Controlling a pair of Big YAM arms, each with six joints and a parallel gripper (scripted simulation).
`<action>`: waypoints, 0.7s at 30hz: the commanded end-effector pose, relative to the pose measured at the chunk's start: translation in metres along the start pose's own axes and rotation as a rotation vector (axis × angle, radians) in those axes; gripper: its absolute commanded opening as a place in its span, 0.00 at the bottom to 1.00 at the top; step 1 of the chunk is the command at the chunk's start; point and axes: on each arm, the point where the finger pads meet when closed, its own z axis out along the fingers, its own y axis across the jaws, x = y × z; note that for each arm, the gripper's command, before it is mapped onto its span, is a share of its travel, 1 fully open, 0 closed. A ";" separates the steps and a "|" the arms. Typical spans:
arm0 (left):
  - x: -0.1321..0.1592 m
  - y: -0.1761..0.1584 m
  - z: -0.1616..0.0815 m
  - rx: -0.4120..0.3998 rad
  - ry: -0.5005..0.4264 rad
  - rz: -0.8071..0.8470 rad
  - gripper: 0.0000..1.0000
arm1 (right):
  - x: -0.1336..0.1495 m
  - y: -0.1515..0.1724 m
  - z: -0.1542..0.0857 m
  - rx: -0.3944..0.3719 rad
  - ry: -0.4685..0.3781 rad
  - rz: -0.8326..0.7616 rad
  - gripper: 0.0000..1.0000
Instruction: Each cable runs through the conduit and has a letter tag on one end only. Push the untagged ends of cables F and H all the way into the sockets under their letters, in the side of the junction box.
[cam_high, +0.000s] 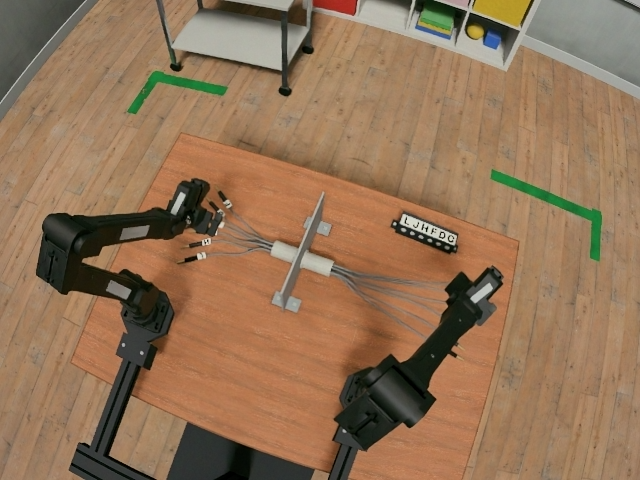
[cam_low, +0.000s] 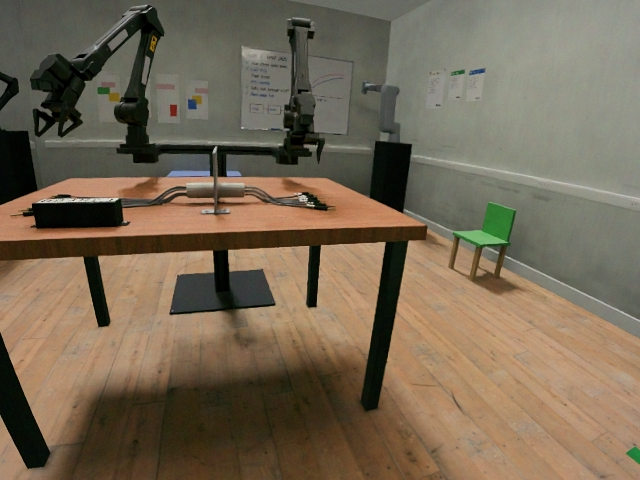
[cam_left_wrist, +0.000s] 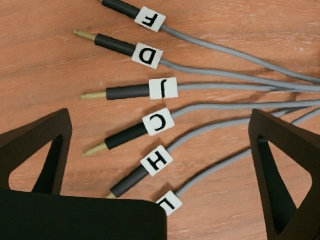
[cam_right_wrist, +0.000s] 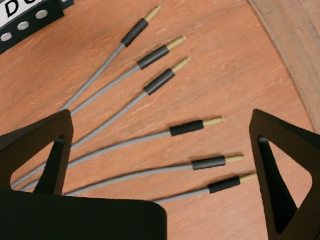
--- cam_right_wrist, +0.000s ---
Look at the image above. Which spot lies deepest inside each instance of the black jack plug with gold tip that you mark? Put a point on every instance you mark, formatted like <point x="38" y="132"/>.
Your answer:
<point x="157" y="54"/>
<point x="214" y="162"/>
<point x="163" y="78"/>

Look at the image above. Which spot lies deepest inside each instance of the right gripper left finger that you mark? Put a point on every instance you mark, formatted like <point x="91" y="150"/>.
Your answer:
<point x="19" y="146"/>

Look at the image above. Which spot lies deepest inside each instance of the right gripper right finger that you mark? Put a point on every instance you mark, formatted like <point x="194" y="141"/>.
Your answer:
<point x="303" y="146"/>

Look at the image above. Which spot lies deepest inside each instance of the black and gold jack plug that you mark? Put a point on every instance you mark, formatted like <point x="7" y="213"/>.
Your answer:
<point x="228" y="183"/>
<point x="138" y="28"/>
<point x="192" y="126"/>

